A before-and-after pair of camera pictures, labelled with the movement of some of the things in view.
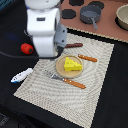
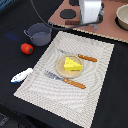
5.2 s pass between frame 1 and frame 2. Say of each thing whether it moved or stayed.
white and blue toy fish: stayed
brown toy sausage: moved
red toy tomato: stayed
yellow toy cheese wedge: stayed
